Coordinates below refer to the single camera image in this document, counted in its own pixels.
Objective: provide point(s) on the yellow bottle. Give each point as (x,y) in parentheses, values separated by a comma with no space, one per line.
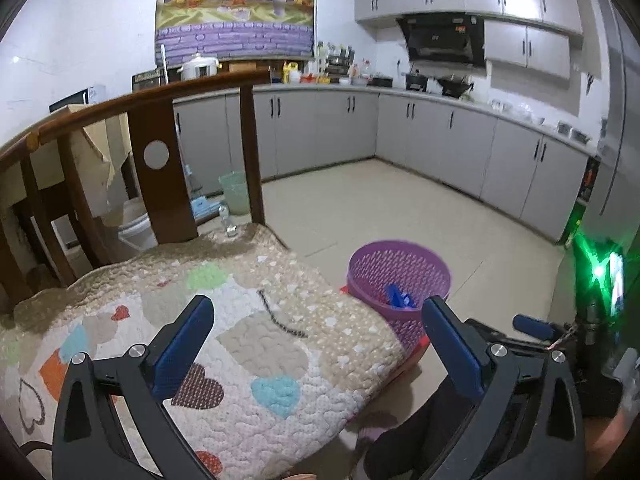
(291,74)

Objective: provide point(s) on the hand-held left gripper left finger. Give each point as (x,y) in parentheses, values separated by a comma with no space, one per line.
(182,350)

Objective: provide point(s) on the black wok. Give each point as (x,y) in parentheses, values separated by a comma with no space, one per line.
(455,86)

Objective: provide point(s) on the blue mop base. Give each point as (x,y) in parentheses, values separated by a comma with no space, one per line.
(205,209)

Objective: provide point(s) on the black cooking pot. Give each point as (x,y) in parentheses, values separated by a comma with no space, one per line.
(416,82)

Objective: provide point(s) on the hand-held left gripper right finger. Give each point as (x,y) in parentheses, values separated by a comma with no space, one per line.
(452,350)

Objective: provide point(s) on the black range hood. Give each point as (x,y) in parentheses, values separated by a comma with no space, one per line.
(440,40)

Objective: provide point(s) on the green plastic bin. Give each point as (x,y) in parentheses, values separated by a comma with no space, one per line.
(234,192)

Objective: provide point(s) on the grey refrigerator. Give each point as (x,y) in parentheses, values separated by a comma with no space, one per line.
(620,135)

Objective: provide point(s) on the beige cardboard box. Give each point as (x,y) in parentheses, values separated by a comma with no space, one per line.
(100,135)

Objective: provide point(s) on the wall poster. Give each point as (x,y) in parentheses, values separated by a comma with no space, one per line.
(235,10)

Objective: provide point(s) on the white plastic bucket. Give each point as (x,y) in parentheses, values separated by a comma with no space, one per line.
(135,232)

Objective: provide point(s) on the grey lower kitchen cabinets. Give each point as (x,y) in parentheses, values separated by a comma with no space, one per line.
(450,150)

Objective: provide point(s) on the purple plastic basket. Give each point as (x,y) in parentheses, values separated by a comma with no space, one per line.
(380,270)

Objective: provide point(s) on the white rice cooker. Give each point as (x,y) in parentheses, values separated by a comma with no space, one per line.
(200,67)

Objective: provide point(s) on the kitchen spice rack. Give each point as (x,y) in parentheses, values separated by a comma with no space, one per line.
(334,62)

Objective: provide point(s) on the torn blue box large characters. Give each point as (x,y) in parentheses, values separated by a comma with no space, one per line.
(397,297)

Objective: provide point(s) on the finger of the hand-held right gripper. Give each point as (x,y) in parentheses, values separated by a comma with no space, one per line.
(515,339)
(532,325)

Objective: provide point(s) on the white microwave oven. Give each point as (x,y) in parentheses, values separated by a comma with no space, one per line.
(75,97)

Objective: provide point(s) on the person's right forearm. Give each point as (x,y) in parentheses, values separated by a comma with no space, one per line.
(605,435)

